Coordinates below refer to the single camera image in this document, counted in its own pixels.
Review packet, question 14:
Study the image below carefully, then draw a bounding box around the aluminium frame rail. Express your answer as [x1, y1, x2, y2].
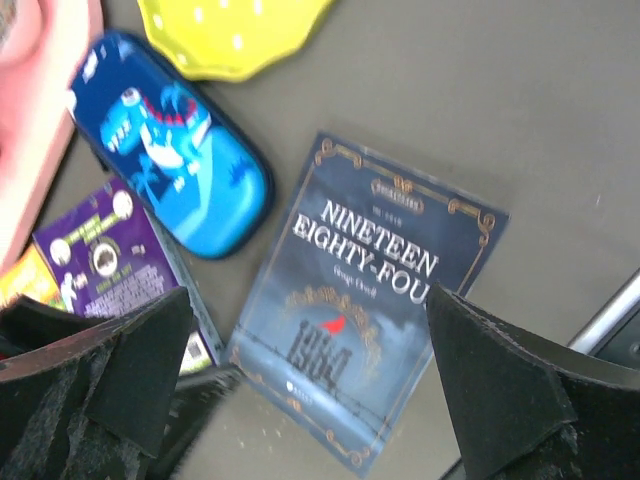
[568, 270, 640, 370]

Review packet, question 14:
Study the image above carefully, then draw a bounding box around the green polka dot plate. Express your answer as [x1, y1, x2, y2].
[138, 0, 333, 83]

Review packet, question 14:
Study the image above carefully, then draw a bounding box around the pink three-tier shelf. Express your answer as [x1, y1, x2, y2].
[1, 0, 103, 269]

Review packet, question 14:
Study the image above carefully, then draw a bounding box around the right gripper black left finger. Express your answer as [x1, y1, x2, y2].
[1, 287, 193, 479]

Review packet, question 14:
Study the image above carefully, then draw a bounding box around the orange Treehouse book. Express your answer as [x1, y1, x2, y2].
[1, 244, 65, 311]

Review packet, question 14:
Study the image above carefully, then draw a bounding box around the purple paperback book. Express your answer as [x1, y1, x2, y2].
[32, 178, 224, 374]

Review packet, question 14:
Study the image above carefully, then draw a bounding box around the Nineteen Eighty-Four book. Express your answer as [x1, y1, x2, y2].
[226, 131, 510, 477]

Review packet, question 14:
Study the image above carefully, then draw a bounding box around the blue dinosaur pencil case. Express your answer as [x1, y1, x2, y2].
[68, 29, 274, 259]

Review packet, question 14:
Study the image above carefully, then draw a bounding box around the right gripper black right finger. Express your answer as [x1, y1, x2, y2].
[427, 284, 639, 479]

